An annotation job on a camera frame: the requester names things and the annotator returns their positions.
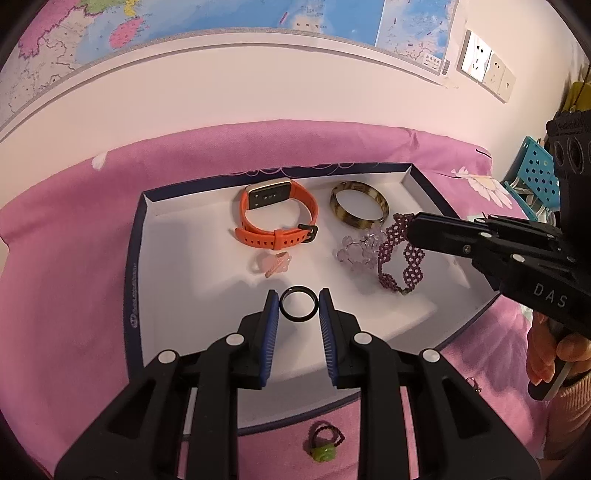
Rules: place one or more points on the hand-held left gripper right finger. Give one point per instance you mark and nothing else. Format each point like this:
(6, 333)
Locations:
(328, 332)

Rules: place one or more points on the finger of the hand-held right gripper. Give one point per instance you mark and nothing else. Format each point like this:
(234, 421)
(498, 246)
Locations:
(443, 235)
(521, 230)

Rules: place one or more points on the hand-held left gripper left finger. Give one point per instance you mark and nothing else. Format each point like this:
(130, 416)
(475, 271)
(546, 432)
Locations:
(271, 332)

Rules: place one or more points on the navy cardboard box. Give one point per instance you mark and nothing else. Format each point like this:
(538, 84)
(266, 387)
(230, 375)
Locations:
(207, 277)

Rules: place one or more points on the orange smartwatch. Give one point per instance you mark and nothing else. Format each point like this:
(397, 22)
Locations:
(258, 237)

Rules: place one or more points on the tortoiseshell bangle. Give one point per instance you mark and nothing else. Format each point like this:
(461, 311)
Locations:
(333, 205)

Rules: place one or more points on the person's right forearm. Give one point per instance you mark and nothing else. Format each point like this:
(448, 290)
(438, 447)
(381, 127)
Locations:
(577, 401)

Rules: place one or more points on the person's right hand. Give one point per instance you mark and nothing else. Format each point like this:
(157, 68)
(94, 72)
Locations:
(572, 348)

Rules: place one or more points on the blue perforated basket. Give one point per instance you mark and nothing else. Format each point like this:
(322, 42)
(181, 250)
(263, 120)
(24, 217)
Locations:
(535, 170)

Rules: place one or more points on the pink floral blanket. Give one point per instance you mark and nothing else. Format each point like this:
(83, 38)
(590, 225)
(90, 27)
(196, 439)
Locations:
(69, 230)

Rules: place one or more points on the white wall socket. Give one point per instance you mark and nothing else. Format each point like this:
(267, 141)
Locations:
(494, 73)
(474, 54)
(508, 85)

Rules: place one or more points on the colourful wall map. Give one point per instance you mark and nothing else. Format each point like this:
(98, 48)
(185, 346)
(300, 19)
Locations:
(184, 14)

